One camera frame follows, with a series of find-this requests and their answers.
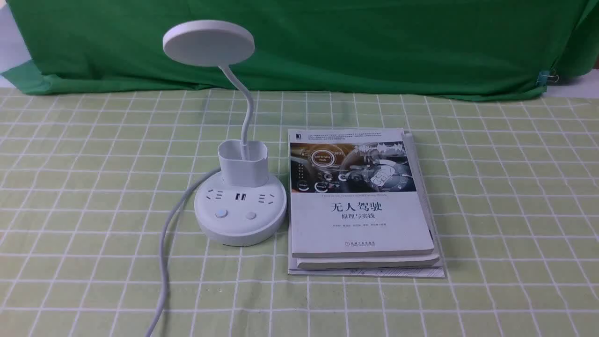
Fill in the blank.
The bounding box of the top book with car cover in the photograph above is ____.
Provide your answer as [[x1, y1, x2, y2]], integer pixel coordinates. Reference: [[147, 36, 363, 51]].
[[288, 129, 435, 259]]

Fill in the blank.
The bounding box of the bottom thin white booklet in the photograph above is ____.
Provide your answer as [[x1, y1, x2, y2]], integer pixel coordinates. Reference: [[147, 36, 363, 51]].
[[288, 135, 446, 279]]

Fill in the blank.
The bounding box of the white desk lamp with sockets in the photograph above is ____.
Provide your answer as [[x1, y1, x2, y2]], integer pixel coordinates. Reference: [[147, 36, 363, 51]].
[[161, 20, 287, 247]]

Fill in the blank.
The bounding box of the teal binder clip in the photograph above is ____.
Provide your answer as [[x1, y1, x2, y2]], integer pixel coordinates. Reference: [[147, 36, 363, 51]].
[[535, 70, 560, 86]]

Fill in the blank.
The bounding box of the green backdrop cloth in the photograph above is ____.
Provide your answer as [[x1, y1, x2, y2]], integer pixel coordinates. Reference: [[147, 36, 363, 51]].
[[1, 0, 598, 102]]

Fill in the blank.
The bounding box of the white lamp power cable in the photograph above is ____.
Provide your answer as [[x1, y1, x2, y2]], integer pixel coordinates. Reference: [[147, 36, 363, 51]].
[[145, 168, 222, 337]]

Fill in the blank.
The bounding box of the green checkered tablecloth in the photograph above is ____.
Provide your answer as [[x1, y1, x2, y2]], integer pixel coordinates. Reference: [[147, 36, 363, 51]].
[[0, 89, 599, 337]]

